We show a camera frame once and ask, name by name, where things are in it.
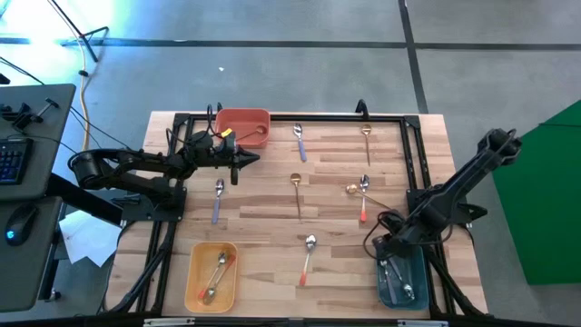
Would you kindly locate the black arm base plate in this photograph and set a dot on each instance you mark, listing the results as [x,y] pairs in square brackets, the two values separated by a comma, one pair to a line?
[136,211]
[472,212]

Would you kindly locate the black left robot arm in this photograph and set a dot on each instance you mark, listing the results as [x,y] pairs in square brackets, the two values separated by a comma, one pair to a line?
[136,159]

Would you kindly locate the black desk support bar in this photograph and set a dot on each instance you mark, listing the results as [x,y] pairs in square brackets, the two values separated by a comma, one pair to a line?
[81,200]

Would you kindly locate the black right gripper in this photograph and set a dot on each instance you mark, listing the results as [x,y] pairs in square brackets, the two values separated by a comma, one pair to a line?
[392,246]

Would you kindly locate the white paper sheet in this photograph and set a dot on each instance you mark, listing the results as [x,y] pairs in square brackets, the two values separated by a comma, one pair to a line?
[86,240]

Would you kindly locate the black table clamp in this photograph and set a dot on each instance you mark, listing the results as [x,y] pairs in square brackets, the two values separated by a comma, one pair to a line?
[361,108]
[219,108]

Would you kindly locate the teal plastic bin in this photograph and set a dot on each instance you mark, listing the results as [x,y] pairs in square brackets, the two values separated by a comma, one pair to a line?
[420,281]

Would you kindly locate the silver aluminium bracket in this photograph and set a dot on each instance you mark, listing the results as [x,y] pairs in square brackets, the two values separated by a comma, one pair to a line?
[422,323]
[169,322]

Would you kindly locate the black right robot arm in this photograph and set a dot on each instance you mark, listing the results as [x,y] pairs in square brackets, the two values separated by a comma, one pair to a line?
[463,177]

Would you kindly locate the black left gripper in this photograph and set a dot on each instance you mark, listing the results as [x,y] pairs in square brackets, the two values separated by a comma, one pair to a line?
[213,154]

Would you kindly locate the yellow plastic bin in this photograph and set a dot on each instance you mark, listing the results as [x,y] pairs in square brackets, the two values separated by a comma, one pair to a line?
[199,263]

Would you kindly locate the grey desk top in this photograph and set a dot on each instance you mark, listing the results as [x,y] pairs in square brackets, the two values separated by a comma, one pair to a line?
[50,150]
[32,286]

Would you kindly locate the black keyboard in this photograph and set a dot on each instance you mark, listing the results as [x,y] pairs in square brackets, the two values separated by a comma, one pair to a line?
[13,161]

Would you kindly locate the orange plastic bin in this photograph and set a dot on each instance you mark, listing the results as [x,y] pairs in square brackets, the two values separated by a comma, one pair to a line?
[249,120]

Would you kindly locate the gold spoon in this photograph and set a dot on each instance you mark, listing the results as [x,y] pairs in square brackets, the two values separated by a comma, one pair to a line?
[351,189]
[367,130]
[295,178]
[260,130]

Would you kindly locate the green panel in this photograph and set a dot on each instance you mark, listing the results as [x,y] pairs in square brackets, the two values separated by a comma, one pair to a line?
[549,204]

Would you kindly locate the black computer mouse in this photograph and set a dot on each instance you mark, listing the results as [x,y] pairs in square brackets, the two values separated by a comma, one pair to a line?
[20,222]

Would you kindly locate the black desk clamp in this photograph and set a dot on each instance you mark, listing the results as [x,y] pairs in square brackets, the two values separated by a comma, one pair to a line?
[22,119]

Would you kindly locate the black tripod stand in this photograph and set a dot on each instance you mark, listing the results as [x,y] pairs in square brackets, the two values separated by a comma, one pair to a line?
[72,25]

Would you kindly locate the black aluminium table frame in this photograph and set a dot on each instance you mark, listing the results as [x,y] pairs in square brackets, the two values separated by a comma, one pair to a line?
[318,118]

